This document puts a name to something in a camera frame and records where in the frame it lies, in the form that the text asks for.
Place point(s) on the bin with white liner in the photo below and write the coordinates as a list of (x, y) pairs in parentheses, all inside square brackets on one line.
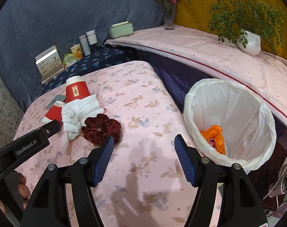
[(228, 104)]

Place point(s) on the yellow printed tin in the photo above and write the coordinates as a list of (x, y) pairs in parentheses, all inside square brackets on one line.
[(76, 52)]

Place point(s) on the small green packet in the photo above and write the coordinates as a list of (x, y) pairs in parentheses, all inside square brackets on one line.
[(69, 60)]

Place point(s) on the white flower-print card box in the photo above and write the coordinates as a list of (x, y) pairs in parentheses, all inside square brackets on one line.
[(49, 63)]

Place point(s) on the wide white cylinder container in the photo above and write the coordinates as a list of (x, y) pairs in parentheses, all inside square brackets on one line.
[(91, 37)]

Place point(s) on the navy leaf-print cloth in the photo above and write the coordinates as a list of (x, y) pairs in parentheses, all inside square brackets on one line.
[(98, 56)]

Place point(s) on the dark purple cloth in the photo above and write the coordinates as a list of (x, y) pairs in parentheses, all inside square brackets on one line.
[(171, 80)]

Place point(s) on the white cotton gloves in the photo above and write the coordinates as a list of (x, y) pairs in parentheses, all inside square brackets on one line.
[(72, 118)]

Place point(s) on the pale green tissue box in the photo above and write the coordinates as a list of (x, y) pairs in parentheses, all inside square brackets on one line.
[(121, 30)]

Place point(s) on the glass vase with pink flowers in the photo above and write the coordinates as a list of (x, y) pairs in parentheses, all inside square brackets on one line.
[(169, 20)]

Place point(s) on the pink shelf cloth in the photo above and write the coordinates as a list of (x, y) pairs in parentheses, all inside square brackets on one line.
[(204, 49)]

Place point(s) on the slim white bottle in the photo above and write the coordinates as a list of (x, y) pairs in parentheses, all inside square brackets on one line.
[(84, 45)]

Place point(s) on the yellow backdrop cloth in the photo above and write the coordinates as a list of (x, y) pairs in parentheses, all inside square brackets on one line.
[(193, 9)]

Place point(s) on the orange plastic bag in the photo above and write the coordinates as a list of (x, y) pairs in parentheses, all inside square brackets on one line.
[(213, 132)]

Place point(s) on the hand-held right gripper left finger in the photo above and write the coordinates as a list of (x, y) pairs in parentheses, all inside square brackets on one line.
[(103, 163)]

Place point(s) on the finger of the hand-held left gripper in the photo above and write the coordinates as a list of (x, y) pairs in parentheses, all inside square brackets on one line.
[(52, 126)]

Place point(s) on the person's left hand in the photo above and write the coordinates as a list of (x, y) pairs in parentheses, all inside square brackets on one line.
[(23, 189)]

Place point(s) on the green plant in white pot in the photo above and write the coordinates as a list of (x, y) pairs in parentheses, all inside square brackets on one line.
[(250, 43)]

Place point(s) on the pink rabbit-print tablecloth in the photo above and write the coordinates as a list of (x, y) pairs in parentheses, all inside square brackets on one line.
[(138, 113)]

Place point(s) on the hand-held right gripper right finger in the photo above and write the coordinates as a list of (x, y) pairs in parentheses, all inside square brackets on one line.
[(184, 160)]

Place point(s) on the grey card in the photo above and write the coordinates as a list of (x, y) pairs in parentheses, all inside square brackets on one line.
[(58, 98)]

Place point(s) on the red paper cup gold label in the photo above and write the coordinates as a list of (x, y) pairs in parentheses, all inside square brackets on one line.
[(77, 91)]

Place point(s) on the dark red velvet scrunchie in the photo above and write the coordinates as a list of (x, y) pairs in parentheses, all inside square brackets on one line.
[(103, 123)]

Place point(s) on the blue backdrop cloth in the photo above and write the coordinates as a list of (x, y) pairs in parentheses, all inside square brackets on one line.
[(63, 9)]

